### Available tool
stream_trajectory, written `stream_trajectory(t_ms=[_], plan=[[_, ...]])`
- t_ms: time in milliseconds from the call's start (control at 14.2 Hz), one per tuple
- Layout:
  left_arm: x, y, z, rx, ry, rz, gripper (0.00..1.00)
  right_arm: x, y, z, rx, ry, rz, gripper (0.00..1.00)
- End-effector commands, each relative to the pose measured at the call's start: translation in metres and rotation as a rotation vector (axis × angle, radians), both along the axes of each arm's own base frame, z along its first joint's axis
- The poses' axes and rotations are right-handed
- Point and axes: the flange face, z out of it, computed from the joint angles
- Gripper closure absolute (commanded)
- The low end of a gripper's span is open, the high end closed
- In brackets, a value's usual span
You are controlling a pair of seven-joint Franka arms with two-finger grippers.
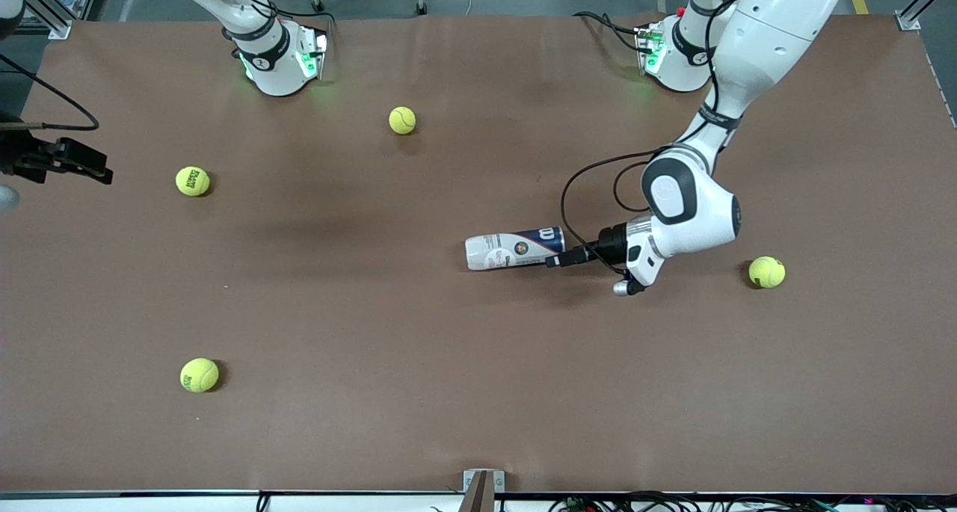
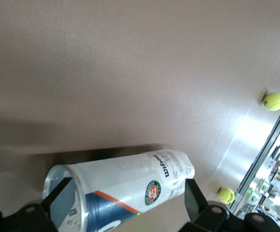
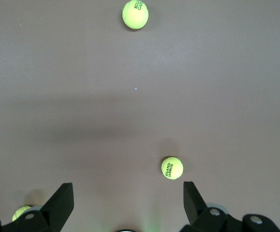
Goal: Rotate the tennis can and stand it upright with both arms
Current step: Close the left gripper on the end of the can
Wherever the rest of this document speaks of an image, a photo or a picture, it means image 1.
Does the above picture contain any white blue tennis ball can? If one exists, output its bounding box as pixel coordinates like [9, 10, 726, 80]
[464, 226, 567, 272]

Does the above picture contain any green lit left base connector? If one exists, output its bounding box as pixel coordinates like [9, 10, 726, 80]
[636, 23, 666, 75]

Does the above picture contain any green lit base connector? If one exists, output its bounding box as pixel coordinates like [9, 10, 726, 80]
[636, 23, 666, 75]
[298, 25, 330, 81]

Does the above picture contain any green lit right base connector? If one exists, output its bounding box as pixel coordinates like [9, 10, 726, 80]
[298, 25, 330, 81]

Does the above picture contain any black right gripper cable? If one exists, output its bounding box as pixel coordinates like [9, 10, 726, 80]
[0, 52, 101, 132]

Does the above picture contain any aluminium frame post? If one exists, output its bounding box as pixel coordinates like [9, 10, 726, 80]
[895, 0, 957, 31]
[21, 0, 105, 40]

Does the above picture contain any black left arm base cable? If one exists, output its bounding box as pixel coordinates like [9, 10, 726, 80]
[573, 10, 645, 54]

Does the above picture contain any black arm base cable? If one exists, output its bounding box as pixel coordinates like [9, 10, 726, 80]
[221, 0, 335, 49]
[573, 10, 645, 54]

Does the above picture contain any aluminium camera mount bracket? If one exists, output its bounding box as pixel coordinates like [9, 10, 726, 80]
[462, 469, 506, 512]

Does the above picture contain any black tangled cable bundle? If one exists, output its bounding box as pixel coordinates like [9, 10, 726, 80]
[550, 491, 957, 512]

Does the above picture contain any black right arm base cable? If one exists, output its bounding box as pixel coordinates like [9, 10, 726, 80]
[221, 0, 335, 49]

